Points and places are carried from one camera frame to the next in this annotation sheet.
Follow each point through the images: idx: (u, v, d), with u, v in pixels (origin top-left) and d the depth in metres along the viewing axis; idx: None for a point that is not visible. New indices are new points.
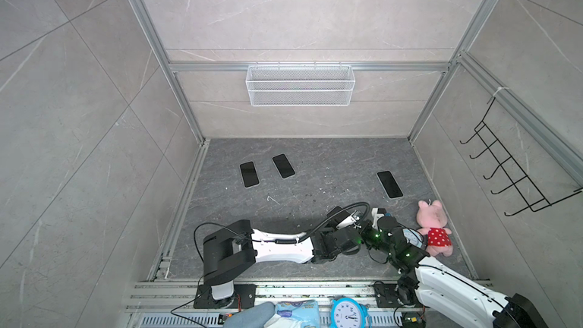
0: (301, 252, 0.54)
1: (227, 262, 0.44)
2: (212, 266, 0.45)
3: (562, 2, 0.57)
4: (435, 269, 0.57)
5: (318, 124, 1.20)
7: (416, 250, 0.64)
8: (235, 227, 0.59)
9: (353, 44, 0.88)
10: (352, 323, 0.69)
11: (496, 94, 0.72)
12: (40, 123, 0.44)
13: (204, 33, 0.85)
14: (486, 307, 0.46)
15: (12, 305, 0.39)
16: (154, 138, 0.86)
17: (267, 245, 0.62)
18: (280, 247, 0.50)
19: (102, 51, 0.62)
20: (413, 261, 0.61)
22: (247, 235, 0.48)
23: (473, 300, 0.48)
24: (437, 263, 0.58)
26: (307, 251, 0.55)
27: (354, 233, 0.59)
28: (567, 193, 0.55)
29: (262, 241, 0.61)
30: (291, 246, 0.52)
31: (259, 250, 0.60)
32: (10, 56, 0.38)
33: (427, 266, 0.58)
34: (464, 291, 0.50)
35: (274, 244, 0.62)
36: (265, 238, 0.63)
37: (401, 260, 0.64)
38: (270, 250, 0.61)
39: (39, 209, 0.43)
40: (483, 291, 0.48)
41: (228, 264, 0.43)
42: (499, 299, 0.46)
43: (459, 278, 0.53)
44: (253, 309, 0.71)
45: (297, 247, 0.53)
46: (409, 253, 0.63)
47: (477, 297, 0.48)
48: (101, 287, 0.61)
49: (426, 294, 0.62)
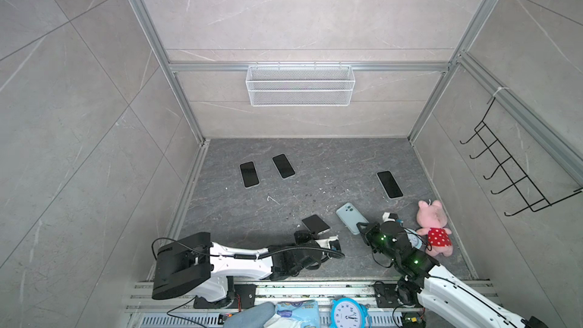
0: (259, 268, 0.54)
1: (180, 275, 0.42)
2: (168, 276, 0.43)
3: (562, 2, 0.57)
4: (447, 282, 0.55)
5: (319, 124, 1.20)
7: (423, 256, 0.62)
8: (193, 238, 0.46)
9: (353, 43, 0.88)
10: (352, 323, 0.69)
11: (496, 94, 0.72)
12: (41, 123, 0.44)
13: (204, 33, 0.85)
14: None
15: (12, 306, 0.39)
16: (155, 138, 0.87)
17: (225, 259, 0.48)
18: (239, 261, 0.50)
19: (102, 51, 0.62)
20: (420, 268, 0.59)
22: (206, 249, 0.47)
23: (488, 320, 0.48)
24: (449, 274, 0.56)
26: (265, 268, 0.55)
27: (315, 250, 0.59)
28: (567, 193, 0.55)
29: (220, 255, 0.47)
30: (249, 261, 0.52)
31: (215, 266, 0.45)
32: (10, 56, 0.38)
33: (439, 278, 0.56)
34: (478, 308, 0.49)
35: (233, 258, 0.49)
36: (224, 250, 0.48)
37: (407, 266, 0.62)
38: (228, 266, 0.48)
39: (39, 209, 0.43)
40: (499, 313, 0.47)
41: (182, 278, 0.42)
42: (515, 321, 0.46)
43: (472, 294, 0.51)
44: (253, 309, 0.71)
45: (256, 263, 0.53)
46: (417, 260, 0.61)
47: (493, 318, 0.47)
48: (101, 288, 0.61)
49: (427, 297, 0.62)
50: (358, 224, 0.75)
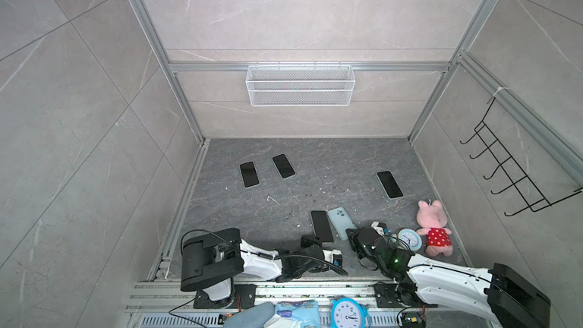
0: (275, 269, 0.58)
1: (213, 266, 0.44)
2: (200, 269, 0.44)
3: (562, 3, 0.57)
4: (423, 266, 0.58)
5: (319, 124, 1.20)
7: (402, 253, 0.64)
8: (223, 233, 0.48)
9: (353, 43, 0.88)
10: (352, 323, 0.69)
11: (496, 94, 0.72)
12: (40, 123, 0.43)
13: (204, 33, 0.85)
14: (477, 288, 0.47)
15: (12, 306, 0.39)
16: (155, 138, 0.87)
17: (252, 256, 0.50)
18: (262, 259, 0.54)
19: (102, 51, 0.62)
20: (401, 266, 0.61)
22: (235, 244, 0.49)
23: (464, 285, 0.50)
24: (424, 259, 0.59)
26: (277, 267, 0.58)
27: (318, 252, 0.63)
28: (567, 193, 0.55)
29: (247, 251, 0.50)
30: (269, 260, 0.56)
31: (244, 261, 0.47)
32: (10, 56, 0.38)
33: (416, 266, 0.59)
34: (454, 278, 0.51)
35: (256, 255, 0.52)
36: (247, 247, 0.50)
37: (392, 269, 0.63)
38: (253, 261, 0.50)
39: (39, 209, 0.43)
40: (470, 273, 0.50)
41: (216, 270, 0.43)
42: (484, 275, 0.48)
43: (445, 266, 0.54)
44: (253, 309, 0.71)
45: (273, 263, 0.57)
46: (397, 259, 0.64)
47: (467, 281, 0.49)
48: (101, 288, 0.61)
49: (426, 291, 0.62)
50: (346, 230, 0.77)
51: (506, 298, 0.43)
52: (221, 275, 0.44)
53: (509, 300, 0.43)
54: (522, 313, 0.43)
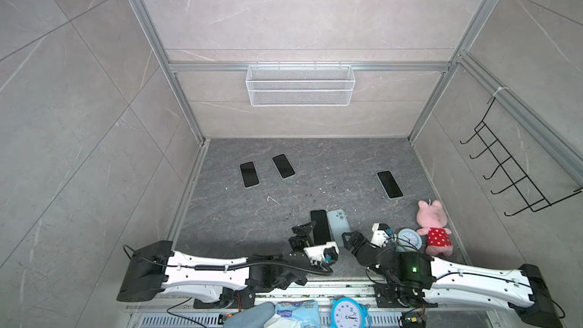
0: (231, 280, 0.50)
1: (141, 282, 0.42)
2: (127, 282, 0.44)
3: (562, 2, 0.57)
4: (454, 275, 0.52)
5: (319, 124, 1.20)
7: (415, 259, 0.56)
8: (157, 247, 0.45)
9: (353, 43, 0.88)
10: (352, 323, 0.69)
11: (496, 93, 0.72)
12: (41, 123, 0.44)
13: (204, 33, 0.85)
14: (521, 294, 0.46)
15: (12, 306, 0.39)
16: (155, 138, 0.87)
17: (186, 269, 0.46)
18: (203, 273, 0.47)
19: (102, 51, 0.62)
20: (421, 275, 0.54)
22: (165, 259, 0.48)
23: (505, 291, 0.48)
24: (447, 265, 0.53)
26: (238, 280, 0.51)
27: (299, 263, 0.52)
28: (567, 193, 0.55)
29: (178, 265, 0.45)
30: (217, 272, 0.49)
31: (172, 275, 0.44)
32: (10, 56, 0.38)
33: (445, 276, 0.52)
34: (491, 285, 0.49)
35: (194, 269, 0.47)
36: (186, 260, 0.47)
37: (409, 282, 0.55)
38: (187, 276, 0.46)
39: (39, 209, 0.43)
40: (506, 278, 0.48)
41: (141, 285, 0.41)
42: (520, 279, 0.48)
43: (476, 272, 0.51)
44: (252, 309, 0.71)
45: (226, 275, 0.50)
46: (414, 268, 0.55)
47: (507, 288, 0.48)
48: (101, 288, 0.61)
49: (433, 295, 0.62)
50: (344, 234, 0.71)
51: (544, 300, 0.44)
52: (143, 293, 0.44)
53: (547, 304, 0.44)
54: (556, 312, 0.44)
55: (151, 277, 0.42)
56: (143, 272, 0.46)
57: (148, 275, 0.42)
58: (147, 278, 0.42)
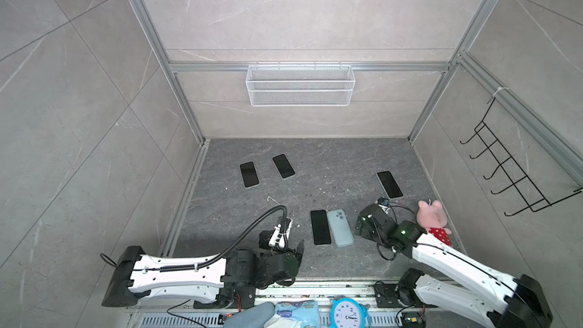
0: (203, 279, 0.47)
1: (108, 288, 0.42)
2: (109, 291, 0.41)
3: (562, 2, 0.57)
4: (436, 250, 0.52)
5: (319, 124, 1.20)
7: (410, 227, 0.58)
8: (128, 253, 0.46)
9: (353, 44, 0.88)
10: (352, 323, 0.69)
11: (496, 93, 0.72)
12: (41, 123, 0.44)
13: (204, 33, 0.85)
14: (495, 291, 0.43)
15: (12, 306, 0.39)
16: (155, 138, 0.87)
17: (152, 272, 0.45)
18: (171, 274, 0.46)
19: (102, 51, 0.62)
20: (409, 238, 0.56)
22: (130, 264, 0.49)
23: (480, 283, 0.46)
24: (437, 242, 0.53)
26: (212, 278, 0.47)
27: (291, 263, 0.51)
28: (567, 193, 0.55)
29: (144, 269, 0.45)
30: (187, 272, 0.46)
31: (139, 280, 0.44)
32: (10, 56, 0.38)
33: (428, 247, 0.53)
34: (470, 272, 0.47)
35: (160, 271, 0.45)
36: (153, 263, 0.46)
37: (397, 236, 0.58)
38: (155, 279, 0.45)
39: (39, 209, 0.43)
40: (491, 275, 0.45)
41: (108, 291, 0.41)
42: (507, 282, 0.44)
43: (463, 259, 0.49)
44: (253, 309, 0.71)
45: (197, 274, 0.47)
46: (405, 231, 0.58)
47: (485, 281, 0.45)
48: (101, 288, 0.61)
49: (423, 289, 0.62)
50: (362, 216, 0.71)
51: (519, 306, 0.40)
52: (110, 301, 0.47)
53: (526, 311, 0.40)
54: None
55: (115, 285, 0.42)
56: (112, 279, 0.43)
57: (115, 282, 0.42)
58: (113, 285, 0.42)
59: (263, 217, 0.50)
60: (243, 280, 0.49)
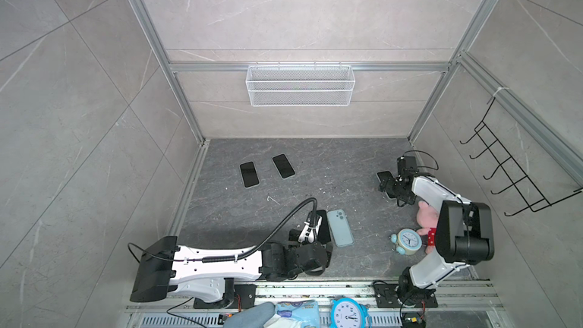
0: (243, 270, 0.48)
1: (148, 281, 0.40)
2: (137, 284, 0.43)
3: (562, 2, 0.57)
4: (427, 179, 0.64)
5: (319, 124, 1.20)
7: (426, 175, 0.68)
8: (159, 244, 0.44)
9: (353, 44, 0.88)
10: (352, 323, 0.69)
11: (496, 94, 0.72)
12: (41, 123, 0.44)
13: (204, 33, 0.85)
14: None
15: (12, 306, 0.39)
16: (155, 138, 0.87)
17: (193, 263, 0.44)
18: (215, 265, 0.45)
19: (102, 51, 0.62)
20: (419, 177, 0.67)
22: (169, 256, 0.49)
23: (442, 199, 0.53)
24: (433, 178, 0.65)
26: (250, 269, 0.48)
27: (320, 251, 0.52)
28: (567, 193, 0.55)
29: (186, 260, 0.44)
30: (228, 263, 0.47)
31: (181, 271, 0.42)
32: (10, 56, 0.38)
33: (422, 178, 0.66)
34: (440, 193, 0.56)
35: (202, 262, 0.45)
36: (192, 254, 0.45)
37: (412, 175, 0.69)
38: (196, 271, 0.44)
39: (39, 209, 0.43)
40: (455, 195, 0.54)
41: (149, 283, 0.39)
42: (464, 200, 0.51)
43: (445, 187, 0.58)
44: (253, 309, 0.71)
45: (237, 265, 0.47)
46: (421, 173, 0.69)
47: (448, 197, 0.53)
48: (101, 288, 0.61)
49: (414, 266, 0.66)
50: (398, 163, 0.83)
51: (456, 211, 0.49)
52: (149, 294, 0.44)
53: (459, 221, 0.49)
54: (461, 241, 0.48)
55: (159, 275, 0.40)
56: (149, 270, 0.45)
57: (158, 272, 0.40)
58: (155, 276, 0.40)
59: (291, 214, 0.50)
60: (277, 272, 0.50)
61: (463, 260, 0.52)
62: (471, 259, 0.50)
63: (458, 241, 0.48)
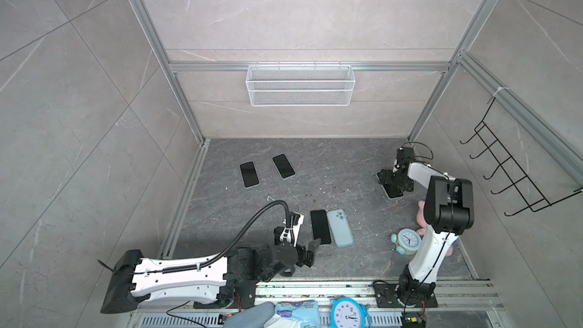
0: (206, 277, 0.48)
1: (110, 294, 0.42)
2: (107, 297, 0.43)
3: (562, 2, 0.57)
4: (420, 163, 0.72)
5: (319, 124, 1.20)
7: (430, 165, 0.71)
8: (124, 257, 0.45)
9: (353, 44, 0.88)
10: (352, 323, 0.69)
11: (497, 94, 0.72)
12: (41, 123, 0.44)
13: (204, 33, 0.85)
14: None
15: (12, 305, 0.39)
16: (155, 138, 0.87)
17: (154, 275, 0.45)
18: (176, 274, 0.46)
19: (102, 51, 0.62)
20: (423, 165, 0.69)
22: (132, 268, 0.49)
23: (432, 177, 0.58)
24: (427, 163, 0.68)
26: (215, 277, 0.48)
27: (287, 253, 0.50)
28: (567, 193, 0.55)
29: (146, 272, 0.45)
30: (190, 272, 0.47)
31: (141, 283, 0.44)
32: (10, 56, 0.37)
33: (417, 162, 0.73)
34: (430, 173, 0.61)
35: (162, 272, 0.46)
36: (154, 266, 0.46)
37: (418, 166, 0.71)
38: (157, 281, 0.45)
39: (39, 209, 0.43)
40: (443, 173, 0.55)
41: (111, 295, 0.41)
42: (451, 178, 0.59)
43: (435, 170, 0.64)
44: (253, 309, 0.71)
45: (200, 273, 0.48)
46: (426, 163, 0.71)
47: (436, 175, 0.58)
48: (101, 288, 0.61)
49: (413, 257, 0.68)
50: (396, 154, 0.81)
51: (442, 184, 0.57)
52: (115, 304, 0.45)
53: (444, 193, 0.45)
54: (446, 209, 0.55)
55: (118, 289, 0.42)
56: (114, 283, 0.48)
57: (118, 285, 0.42)
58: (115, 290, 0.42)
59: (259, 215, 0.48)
60: (244, 277, 0.50)
61: (448, 229, 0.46)
62: (454, 226, 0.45)
63: (442, 209, 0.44)
